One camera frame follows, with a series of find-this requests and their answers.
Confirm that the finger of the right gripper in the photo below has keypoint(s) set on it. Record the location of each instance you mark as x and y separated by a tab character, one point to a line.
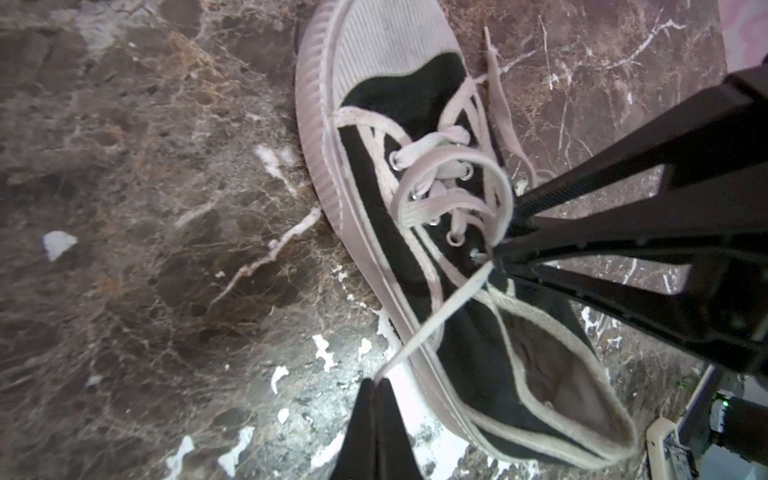
686	266
716	131

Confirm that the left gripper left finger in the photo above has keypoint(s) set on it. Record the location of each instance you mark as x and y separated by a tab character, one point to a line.
358	455

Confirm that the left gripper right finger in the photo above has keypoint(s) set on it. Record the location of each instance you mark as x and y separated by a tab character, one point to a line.
394	455

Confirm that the white shoelace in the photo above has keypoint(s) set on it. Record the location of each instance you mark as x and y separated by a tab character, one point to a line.
419	199

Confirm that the black white sneaker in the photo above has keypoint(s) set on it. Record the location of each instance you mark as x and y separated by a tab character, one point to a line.
512	372

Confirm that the aluminium rail base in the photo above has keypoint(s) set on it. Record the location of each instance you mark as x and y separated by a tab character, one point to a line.
721	434

